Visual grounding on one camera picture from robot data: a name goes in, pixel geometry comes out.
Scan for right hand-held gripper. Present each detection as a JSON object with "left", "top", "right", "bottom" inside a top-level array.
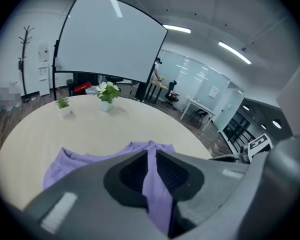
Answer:
[{"left": 209, "top": 132, "right": 274, "bottom": 165}]

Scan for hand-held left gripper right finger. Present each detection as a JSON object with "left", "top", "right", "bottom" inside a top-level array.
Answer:
[{"left": 155, "top": 149, "right": 252, "bottom": 239}]

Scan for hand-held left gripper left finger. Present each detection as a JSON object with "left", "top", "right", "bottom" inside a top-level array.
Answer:
[{"left": 22, "top": 148, "right": 149, "bottom": 235}]

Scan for purple sweatshirt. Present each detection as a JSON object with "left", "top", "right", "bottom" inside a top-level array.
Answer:
[{"left": 42, "top": 140, "right": 177, "bottom": 234}]

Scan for white ceiling light fixture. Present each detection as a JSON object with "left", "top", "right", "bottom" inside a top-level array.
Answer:
[
  {"left": 162, "top": 24, "right": 192, "bottom": 34},
  {"left": 217, "top": 40, "right": 253, "bottom": 65}
]

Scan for black metal railing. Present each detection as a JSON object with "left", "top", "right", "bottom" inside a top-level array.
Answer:
[{"left": 221, "top": 118, "right": 256, "bottom": 153}]

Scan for white desk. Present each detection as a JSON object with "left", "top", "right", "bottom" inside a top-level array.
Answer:
[{"left": 179, "top": 97, "right": 216, "bottom": 133}]

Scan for black high-back office chair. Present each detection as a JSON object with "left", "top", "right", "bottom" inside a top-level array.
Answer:
[{"left": 161, "top": 79, "right": 181, "bottom": 110}]

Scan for small green potted plant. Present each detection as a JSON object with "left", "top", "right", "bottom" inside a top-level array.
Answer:
[{"left": 54, "top": 96, "right": 72, "bottom": 118}]

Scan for round wooden table black legs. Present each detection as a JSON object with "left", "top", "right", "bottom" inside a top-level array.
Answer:
[{"left": 144, "top": 80, "right": 170, "bottom": 103}]

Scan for white flower potted plant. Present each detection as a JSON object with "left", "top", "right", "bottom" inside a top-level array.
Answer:
[{"left": 93, "top": 81, "right": 121, "bottom": 113}]

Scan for red box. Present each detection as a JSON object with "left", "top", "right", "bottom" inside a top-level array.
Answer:
[{"left": 73, "top": 81, "right": 93, "bottom": 93}]

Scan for group of large water bottles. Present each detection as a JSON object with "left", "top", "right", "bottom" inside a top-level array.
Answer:
[{"left": 0, "top": 80, "right": 24, "bottom": 113}]

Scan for white water dispenser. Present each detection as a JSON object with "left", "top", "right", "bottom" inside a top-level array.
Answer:
[{"left": 37, "top": 42, "right": 51, "bottom": 97}]

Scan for black coat rack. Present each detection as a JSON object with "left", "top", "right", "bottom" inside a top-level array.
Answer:
[{"left": 17, "top": 25, "right": 36, "bottom": 98}]

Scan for white board on black stand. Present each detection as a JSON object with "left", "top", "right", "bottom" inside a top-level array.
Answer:
[{"left": 50, "top": 0, "right": 169, "bottom": 102}]

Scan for white wall-mounted box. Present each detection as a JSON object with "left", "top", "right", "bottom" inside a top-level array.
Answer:
[{"left": 207, "top": 86, "right": 220, "bottom": 100}]

